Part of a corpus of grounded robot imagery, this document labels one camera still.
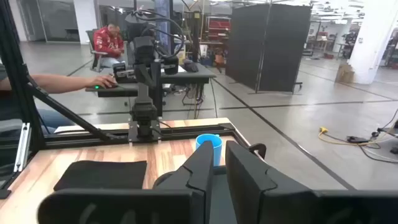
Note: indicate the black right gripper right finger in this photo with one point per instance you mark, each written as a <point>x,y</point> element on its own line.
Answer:
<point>264,202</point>

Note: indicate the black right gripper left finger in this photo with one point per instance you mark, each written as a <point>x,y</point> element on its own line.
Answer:
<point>124,208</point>

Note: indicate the black cloth napkin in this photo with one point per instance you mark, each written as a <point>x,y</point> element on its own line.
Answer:
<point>99,175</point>

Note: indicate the blue plastic cup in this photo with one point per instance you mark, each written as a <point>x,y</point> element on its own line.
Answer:
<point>217,152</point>

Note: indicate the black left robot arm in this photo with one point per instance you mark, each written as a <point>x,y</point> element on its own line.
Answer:
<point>144,115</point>

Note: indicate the person's forearm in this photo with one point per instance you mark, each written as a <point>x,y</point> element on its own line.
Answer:
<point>62,82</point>

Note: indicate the black clamp hook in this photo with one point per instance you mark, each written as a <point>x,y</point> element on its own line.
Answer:
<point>264,151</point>

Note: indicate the black power adapter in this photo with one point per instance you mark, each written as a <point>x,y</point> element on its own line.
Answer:
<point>357,139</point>

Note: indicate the black mouse with green light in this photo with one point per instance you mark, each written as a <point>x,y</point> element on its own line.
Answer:
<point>98,87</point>

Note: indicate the person's hand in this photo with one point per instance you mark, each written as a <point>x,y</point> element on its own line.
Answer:
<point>102,81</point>

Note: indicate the black desktop device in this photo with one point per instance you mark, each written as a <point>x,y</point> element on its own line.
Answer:
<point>122,73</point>

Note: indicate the brown cardboard box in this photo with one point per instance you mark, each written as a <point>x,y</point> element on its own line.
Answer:
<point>344,74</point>

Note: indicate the black bag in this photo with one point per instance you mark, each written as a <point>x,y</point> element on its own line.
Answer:
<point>190,66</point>

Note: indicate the black partition screen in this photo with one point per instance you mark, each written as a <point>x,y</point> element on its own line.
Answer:
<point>267,46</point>

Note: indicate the grey chair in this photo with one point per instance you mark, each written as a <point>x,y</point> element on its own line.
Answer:
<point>91,40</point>

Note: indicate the red tool cabinet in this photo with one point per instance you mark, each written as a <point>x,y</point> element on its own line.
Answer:
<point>217,25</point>

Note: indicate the silver aluminium bracket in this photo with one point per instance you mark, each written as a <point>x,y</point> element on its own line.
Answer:
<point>23,146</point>

